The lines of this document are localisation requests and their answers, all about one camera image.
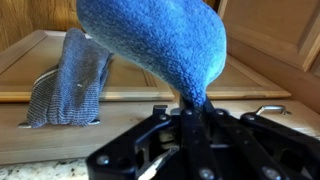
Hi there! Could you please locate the wooden sink cabinet door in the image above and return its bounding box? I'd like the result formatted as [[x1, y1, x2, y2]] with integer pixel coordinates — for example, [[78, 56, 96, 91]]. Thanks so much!
[[218, 0, 320, 73]]

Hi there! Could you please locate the dark blue fleece towel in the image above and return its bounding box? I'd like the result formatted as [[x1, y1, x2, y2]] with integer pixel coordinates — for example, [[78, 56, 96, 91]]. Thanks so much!
[[75, 0, 228, 109]]

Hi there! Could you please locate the wide wooden drawer front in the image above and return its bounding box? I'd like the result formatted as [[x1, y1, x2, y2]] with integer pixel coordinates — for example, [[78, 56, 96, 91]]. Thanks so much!
[[0, 99, 183, 166]]

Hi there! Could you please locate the grey knitted hanging towel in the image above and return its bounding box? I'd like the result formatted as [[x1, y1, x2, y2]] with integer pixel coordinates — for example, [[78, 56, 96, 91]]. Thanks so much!
[[25, 28, 114, 129]]

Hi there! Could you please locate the narrow wooden drawer front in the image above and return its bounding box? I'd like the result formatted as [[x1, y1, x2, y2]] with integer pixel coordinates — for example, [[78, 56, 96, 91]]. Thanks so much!
[[213, 98, 320, 138]]

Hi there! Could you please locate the wide wooden cabinet door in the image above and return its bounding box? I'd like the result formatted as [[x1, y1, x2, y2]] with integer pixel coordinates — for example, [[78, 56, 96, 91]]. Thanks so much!
[[0, 29, 176, 103]]

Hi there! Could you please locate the silver drawer pull handle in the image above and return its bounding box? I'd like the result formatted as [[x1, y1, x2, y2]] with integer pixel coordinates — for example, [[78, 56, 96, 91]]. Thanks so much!
[[17, 118, 101, 130], [255, 104, 292, 116]]

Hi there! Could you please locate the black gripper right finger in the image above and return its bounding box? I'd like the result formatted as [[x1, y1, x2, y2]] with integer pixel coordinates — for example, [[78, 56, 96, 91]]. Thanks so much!
[[202, 99, 320, 180]]

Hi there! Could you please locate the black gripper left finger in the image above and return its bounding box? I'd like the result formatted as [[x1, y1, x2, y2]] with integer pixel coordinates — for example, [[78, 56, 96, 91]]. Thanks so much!
[[86, 107, 218, 180]]

